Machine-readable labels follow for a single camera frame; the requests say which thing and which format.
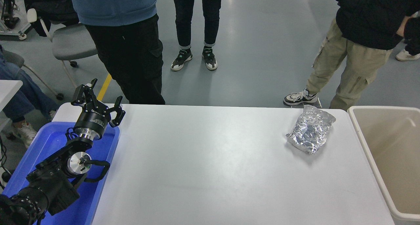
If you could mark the black garment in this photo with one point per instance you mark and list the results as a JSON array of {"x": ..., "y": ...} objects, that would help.
[{"x": 49, "y": 5}]

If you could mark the person's hand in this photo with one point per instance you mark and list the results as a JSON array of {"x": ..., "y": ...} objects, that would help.
[{"x": 402, "y": 27}]

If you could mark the grey office chair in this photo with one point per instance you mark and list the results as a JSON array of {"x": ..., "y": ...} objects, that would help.
[
  {"x": 13, "y": 57},
  {"x": 70, "y": 42}
]

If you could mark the black equipment stand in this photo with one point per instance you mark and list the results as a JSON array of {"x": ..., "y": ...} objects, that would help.
[{"x": 8, "y": 11}]

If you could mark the person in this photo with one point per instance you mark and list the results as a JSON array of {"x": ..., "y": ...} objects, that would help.
[
  {"x": 412, "y": 37},
  {"x": 183, "y": 18},
  {"x": 23, "y": 90},
  {"x": 131, "y": 54},
  {"x": 361, "y": 21}
]

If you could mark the large pale dustbin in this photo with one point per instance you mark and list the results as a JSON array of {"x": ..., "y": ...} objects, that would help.
[{"x": 393, "y": 159}]

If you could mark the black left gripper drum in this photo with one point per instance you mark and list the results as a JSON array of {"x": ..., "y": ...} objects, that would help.
[{"x": 93, "y": 121}]

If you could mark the crumpled silver foil tray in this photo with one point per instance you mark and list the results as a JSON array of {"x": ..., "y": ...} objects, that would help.
[{"x": 310, "y": 129}]

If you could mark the blue plastic tray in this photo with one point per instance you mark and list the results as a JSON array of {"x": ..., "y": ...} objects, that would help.
[{"x": 105, "y": 152}]

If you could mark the small white side table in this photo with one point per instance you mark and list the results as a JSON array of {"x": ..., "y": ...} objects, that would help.
[{"x": 8, "y": 88}]

